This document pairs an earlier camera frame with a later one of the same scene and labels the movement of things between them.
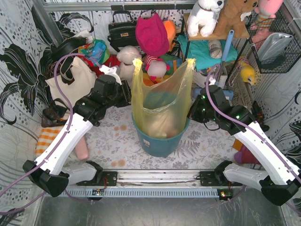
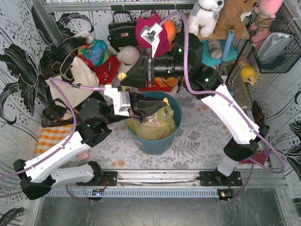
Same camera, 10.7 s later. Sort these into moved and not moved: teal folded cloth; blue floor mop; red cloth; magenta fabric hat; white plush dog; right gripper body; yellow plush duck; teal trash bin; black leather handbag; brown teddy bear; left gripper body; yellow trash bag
Moved: right gripper body; yellow trash bag; teal trash bin; left gripper body
Not moved: black leather handbag; magenta fabric hat; yellow plush duck; blue floor mop; red cloth; brown teddy bear; white plush dog; teal folded cloth
